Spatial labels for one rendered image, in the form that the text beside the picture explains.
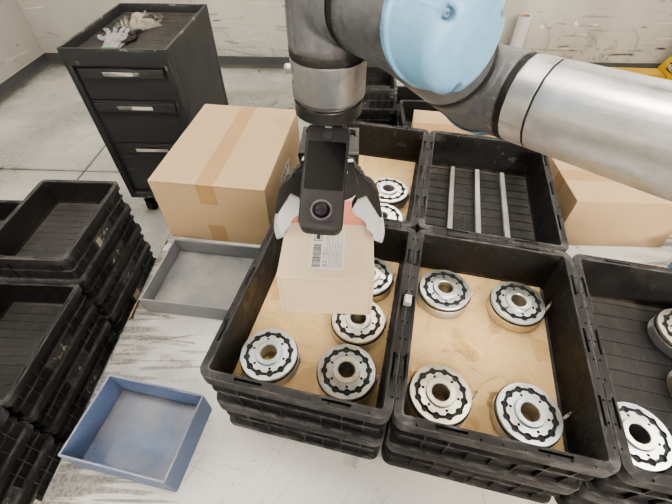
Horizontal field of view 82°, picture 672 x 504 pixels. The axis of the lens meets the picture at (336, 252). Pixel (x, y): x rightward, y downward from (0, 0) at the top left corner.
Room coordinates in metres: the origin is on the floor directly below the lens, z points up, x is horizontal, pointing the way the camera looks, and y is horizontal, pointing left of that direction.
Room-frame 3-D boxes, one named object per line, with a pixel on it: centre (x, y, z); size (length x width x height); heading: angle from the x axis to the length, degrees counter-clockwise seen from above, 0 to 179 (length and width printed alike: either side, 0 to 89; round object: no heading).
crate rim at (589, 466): (0.35, -0.27, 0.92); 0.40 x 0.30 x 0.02; 167
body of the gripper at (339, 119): (0.40, 0.01, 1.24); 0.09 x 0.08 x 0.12; 177
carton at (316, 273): (0.37, 0.01, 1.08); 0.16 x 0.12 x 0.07; 177
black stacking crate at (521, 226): (0.73, -0.36, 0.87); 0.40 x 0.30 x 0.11; 167
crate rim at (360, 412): (0.41, 0.02, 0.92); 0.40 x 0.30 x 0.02; 167
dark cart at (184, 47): (1.92, 0.88, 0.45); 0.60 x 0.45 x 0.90; 177
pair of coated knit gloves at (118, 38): (1.81, 0.97, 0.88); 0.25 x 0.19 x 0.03; 177
